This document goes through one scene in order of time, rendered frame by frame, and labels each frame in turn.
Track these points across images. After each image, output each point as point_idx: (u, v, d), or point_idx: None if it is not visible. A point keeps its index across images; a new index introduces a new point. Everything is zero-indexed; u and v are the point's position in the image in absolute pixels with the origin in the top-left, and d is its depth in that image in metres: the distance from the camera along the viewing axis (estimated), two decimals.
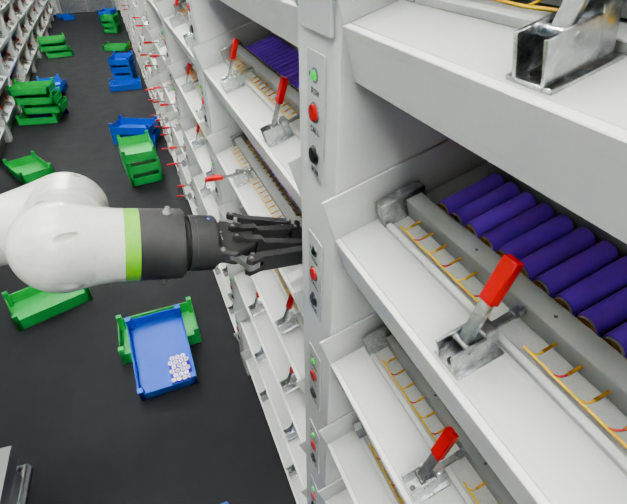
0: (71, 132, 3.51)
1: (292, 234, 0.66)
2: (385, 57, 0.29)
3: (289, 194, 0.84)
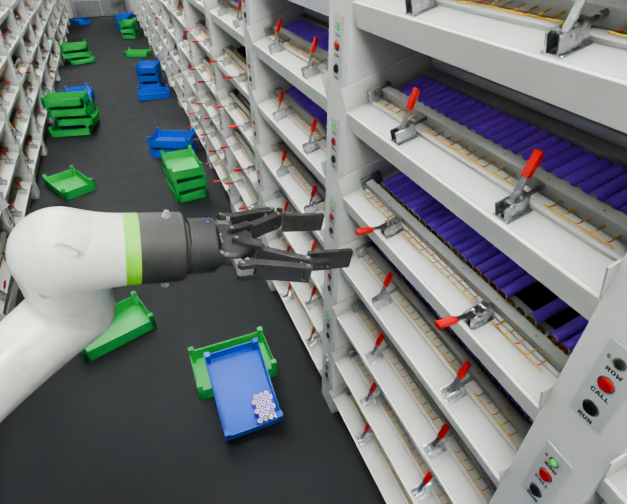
0: (106, 144, 3.44)
1: (275, 221, 0.68)
2: None
3: (464, 254, 0.77)
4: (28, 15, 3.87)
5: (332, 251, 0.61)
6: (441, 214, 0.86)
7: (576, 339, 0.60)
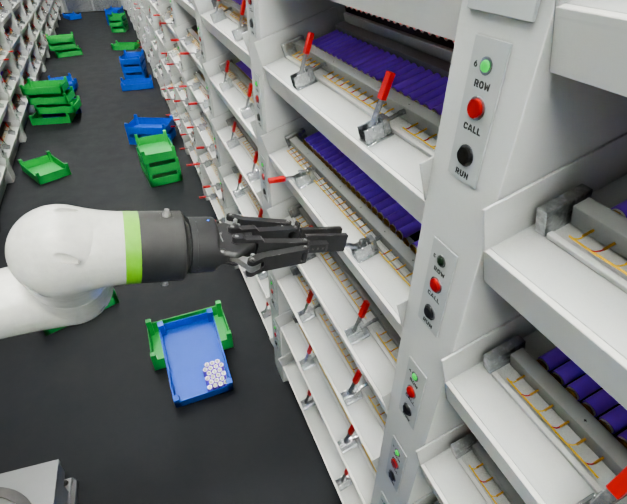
0: (85, 132, 3.46)
1: (292, 235, 0.65)
2: None
3: (364, 195, 0.79)
4: (10, 4, 3.89)
5: (328, 235, 0.65)
6: (352, 163, 0.88)
7: None
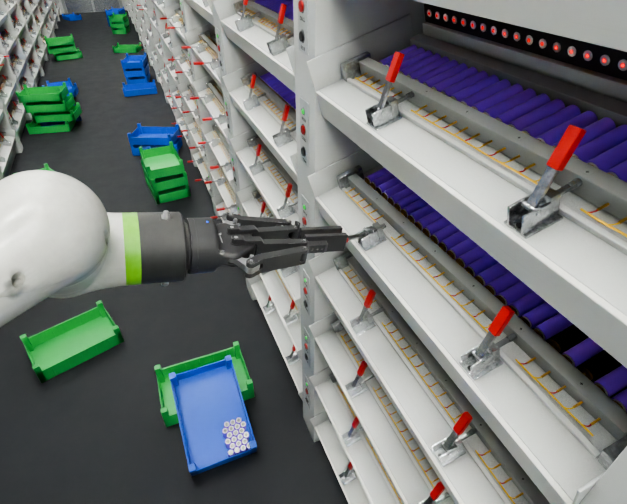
0: (86, 141, 3.26)
1: (292, 235, 0.66)
2: None
3: (472, 267, 0.59)
4: (6, 6, 3.69)
5: (328, 235, 0.65)
6: (441, 215, 0.68)
7: None
